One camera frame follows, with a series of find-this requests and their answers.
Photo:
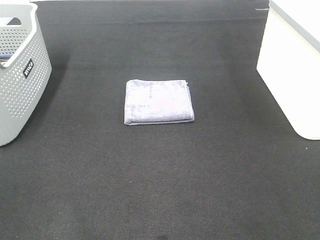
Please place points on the folded lavender towel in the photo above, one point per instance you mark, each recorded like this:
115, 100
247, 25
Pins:
157, 102

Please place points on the black fabric table mat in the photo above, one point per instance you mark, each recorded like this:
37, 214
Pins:
237, 172

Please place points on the white plastic storage box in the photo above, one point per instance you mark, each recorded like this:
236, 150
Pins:
289, 62

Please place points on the grey perforated laundry basket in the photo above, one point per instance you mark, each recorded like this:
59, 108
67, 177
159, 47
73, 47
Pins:
24, 77

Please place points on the blue towel in basket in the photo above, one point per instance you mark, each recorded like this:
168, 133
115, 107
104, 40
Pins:
5, 56

